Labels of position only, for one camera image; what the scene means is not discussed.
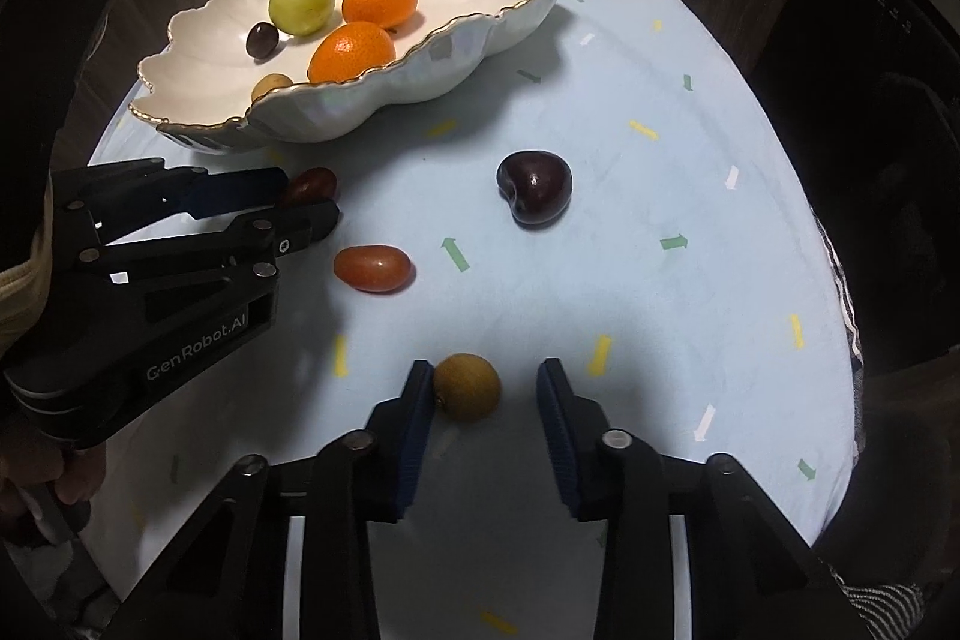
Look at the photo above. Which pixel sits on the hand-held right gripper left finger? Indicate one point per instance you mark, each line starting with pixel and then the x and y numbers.
pixel 416 441

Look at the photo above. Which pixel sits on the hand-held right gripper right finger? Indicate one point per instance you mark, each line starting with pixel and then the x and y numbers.
pixel 559 441

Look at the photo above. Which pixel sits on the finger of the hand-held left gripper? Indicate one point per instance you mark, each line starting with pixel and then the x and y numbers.
pixel 225 189
pixel 285 231

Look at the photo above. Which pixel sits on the red cherry tomato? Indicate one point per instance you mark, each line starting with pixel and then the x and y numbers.
pixel 373 269
pixel 311 185

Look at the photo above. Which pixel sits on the brown longan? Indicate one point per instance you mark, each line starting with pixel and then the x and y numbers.
pixel 469 386
pixel 270 84

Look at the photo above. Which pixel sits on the dark grape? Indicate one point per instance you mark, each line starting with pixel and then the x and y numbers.
pixel 262 40

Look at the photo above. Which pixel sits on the green round fruit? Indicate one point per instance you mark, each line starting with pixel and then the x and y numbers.
pixel 301 4

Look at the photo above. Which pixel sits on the large dark cherry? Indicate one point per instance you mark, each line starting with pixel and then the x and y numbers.
pixel 532 189

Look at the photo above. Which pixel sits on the person's left forearm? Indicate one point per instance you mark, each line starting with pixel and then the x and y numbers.
pixel 19 295

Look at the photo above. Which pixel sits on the person's left hand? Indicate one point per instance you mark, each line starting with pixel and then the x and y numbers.
pixel 45 482

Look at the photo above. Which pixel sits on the light blue patterned tablecloth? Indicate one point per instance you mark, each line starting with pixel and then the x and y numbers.
pixel 675 310

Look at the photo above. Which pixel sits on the black appliance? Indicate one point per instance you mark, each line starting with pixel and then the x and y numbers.
pixel 885 48

